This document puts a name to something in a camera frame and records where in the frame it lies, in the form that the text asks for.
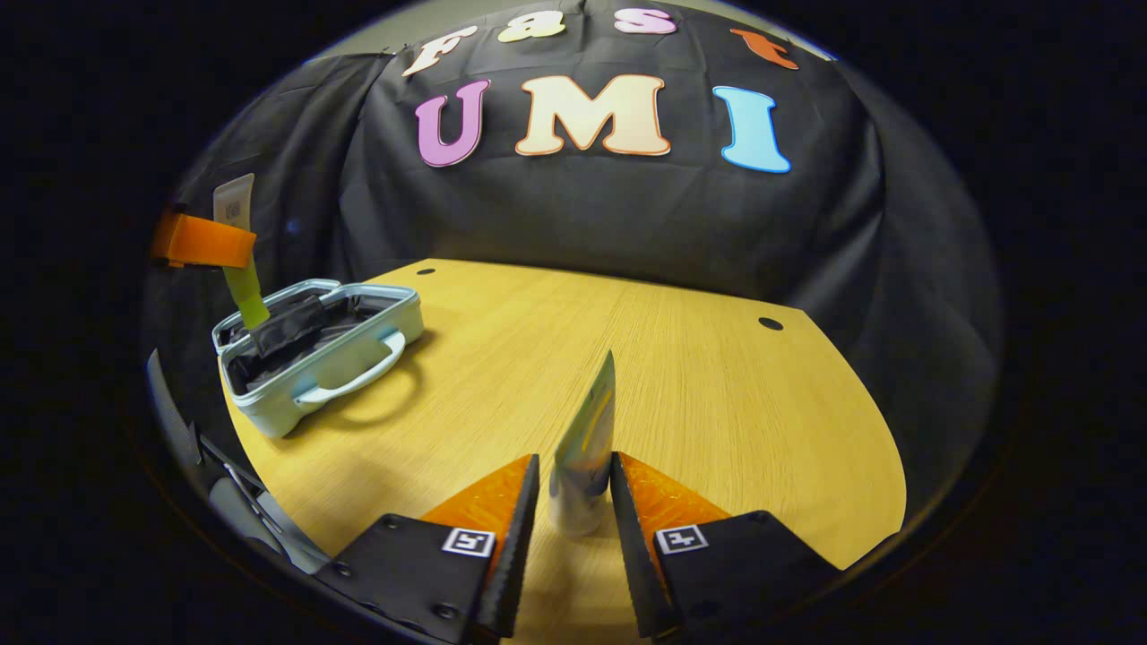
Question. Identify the yellow-green skin care tube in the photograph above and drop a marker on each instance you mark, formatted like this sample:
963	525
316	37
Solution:
249	300

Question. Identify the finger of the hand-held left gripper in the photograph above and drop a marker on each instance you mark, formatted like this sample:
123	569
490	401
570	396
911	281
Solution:
206	242

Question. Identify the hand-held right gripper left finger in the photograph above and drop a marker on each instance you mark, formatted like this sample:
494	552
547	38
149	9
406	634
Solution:
520	546

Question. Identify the black backdrop cloth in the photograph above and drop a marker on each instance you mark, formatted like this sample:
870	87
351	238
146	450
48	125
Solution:
627	215

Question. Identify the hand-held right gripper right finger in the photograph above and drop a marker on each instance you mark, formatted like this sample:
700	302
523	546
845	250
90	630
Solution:
632	555

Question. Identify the white blue skin care tube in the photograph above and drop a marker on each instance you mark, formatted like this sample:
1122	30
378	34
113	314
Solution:
582	448

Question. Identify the grey and black object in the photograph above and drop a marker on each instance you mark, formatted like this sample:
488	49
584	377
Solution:
260	520

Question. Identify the light blue suitcase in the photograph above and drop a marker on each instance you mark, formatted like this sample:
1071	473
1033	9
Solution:
349	358

